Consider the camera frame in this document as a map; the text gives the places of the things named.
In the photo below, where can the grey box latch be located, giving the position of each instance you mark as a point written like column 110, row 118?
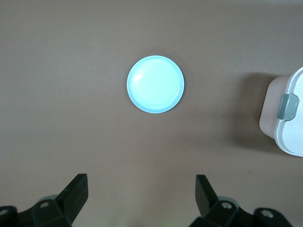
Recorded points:
column 287, row 107

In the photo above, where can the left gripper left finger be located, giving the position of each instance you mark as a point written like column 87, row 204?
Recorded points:
column 68, row 201

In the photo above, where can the white lidded storage box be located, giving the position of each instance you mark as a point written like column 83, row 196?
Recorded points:
column 293, row 137

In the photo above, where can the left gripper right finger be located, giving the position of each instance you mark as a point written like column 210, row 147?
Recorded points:
column 208, row 203

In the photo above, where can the blue round plate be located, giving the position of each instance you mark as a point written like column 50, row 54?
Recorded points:
column 155, row 85

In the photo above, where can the brown table mat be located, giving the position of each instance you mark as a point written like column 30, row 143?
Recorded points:
column 71, row 94

